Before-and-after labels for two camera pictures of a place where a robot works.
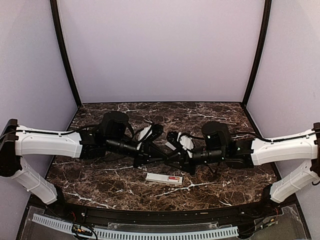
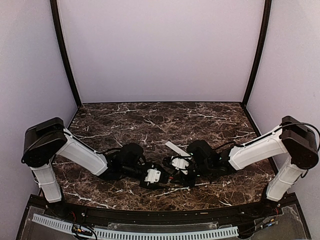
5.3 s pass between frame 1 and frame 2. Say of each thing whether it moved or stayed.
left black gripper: moved
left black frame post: stayed
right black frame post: stayed
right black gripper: moved
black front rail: stayed
